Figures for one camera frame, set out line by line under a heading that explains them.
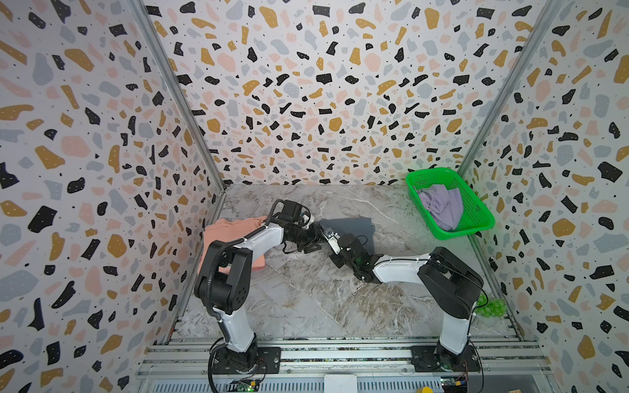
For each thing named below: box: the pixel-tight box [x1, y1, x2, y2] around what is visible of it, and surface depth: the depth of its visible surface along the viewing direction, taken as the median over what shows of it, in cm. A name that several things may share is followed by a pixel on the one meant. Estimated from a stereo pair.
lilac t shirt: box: [417, 184, 464, 231], surface depth 112 cm
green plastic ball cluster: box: [475, 292, 508, 319], surface depth 82 cm
